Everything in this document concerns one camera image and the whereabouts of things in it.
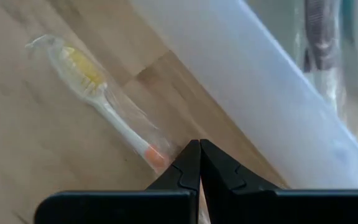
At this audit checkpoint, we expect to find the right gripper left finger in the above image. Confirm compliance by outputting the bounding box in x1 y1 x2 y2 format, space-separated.
146 139 201 224

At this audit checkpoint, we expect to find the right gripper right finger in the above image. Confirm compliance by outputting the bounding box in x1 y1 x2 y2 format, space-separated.
201 138 281 224

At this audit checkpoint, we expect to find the orange toothbrush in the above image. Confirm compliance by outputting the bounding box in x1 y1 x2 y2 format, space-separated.
25 34 172 174

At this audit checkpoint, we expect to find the clear plastic bin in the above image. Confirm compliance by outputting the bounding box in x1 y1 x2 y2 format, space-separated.
129 0 358 190

